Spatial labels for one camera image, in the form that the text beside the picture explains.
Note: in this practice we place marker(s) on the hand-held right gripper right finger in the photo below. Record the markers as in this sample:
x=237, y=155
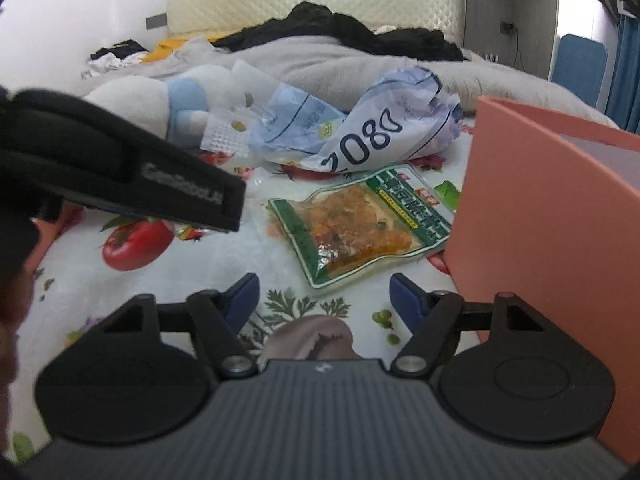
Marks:
x=402, y=300

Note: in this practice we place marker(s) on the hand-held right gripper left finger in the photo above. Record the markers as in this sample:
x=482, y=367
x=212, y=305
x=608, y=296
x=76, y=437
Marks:
x=242, y=300

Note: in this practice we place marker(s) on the red yellow snack packet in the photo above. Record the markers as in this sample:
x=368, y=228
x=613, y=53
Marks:
x=190, y=233

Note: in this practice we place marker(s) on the green clear snack packet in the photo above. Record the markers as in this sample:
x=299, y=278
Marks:
x=350, y=225

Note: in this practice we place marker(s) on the orange cardboard box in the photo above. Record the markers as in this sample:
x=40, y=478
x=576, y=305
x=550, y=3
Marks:
x=525, y=210

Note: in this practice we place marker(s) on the person's left hand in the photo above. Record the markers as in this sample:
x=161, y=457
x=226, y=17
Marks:
x=12, y=320

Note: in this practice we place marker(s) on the fruit printed bed sheet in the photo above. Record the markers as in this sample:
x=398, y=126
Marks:
x=200, y=270

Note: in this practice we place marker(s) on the white blue plush toy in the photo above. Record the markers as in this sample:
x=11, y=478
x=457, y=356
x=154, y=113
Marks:
x=140, y=100

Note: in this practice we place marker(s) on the black white clothes pile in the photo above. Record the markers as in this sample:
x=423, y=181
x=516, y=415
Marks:
x=110, y=60

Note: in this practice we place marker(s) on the yellow cloth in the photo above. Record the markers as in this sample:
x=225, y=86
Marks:
x=160, y=50

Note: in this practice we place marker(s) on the crumpled white blue plastic bag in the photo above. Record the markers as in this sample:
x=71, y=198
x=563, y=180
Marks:
x=380, y=130

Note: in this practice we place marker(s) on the cream quilted headboard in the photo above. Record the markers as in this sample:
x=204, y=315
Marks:
x=250, y=0

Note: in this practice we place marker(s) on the grey duvet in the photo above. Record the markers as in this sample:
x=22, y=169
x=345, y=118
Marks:
x=325, y=65

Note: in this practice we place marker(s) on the black clothing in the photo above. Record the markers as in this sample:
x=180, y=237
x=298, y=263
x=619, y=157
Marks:
x=320, y=22

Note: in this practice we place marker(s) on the blue chair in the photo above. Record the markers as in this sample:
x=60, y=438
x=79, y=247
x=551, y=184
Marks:
x=580, y=70

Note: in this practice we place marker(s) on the blue curtain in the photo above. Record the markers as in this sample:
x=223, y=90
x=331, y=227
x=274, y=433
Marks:
x=627, y=70

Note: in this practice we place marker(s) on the grey wall plate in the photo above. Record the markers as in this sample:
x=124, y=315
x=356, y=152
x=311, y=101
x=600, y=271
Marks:
x=156, y=21

